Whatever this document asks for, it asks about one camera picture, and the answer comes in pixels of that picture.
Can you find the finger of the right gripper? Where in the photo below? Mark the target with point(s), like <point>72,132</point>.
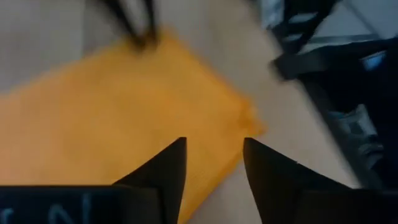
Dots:
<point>124,21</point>
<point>151,21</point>

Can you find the orange microfiber towel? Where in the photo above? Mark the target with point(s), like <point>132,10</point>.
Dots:
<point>109,118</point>

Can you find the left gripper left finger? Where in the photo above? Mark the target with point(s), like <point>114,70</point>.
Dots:
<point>93,205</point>

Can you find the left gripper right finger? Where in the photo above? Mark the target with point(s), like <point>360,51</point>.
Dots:
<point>311,202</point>

